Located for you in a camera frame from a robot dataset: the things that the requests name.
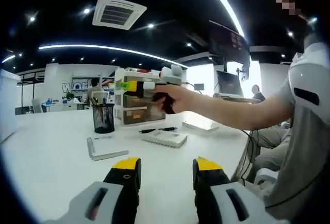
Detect white computer monitor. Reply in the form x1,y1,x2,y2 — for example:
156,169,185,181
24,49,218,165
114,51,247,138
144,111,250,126
91,91,110,105

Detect white desk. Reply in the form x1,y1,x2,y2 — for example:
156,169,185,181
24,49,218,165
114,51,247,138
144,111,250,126
0,108,256,224

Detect grey office chair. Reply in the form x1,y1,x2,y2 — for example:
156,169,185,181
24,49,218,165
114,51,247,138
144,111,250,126
31,98,43,114

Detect person's legs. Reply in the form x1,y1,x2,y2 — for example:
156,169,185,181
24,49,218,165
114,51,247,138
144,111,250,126
254,126,293,169

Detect wall logo sign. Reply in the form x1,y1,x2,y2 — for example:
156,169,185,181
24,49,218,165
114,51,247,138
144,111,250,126
61,76,116,93

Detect black desk monitor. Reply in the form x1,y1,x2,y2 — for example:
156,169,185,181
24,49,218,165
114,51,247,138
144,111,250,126
216,70,244,96

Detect white drawer organizer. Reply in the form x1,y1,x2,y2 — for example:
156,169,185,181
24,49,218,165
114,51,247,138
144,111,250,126
113,67,167,126

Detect white spiral sticky note pad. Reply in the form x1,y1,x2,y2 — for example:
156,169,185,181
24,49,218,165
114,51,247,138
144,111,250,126
141,128,188,149
87,135,129,161

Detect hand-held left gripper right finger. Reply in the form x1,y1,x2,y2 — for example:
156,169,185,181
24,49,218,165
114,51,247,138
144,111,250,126
192,157,289,224

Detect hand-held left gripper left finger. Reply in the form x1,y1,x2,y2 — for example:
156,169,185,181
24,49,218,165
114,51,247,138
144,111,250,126
42,157,142,224

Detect white chest device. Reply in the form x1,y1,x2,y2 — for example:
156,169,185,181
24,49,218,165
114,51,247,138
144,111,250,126
288,32,330,122

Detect curved ceiling light strip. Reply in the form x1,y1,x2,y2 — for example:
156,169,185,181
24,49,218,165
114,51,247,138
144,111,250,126
38,44,189,68
200,0,245,39

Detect person's right hand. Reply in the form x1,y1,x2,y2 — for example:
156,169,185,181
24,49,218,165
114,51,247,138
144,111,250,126
151,84,197,113

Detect hanging black monitor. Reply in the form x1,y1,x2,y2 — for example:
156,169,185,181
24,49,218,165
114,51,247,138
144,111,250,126
208,20,251,66

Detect black mesh pen holder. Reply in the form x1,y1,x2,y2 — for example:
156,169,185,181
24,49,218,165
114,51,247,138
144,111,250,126
92,102,116,134

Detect ceiling air conditioner vent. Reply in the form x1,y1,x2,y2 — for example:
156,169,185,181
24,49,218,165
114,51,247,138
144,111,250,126
92,0,147,31

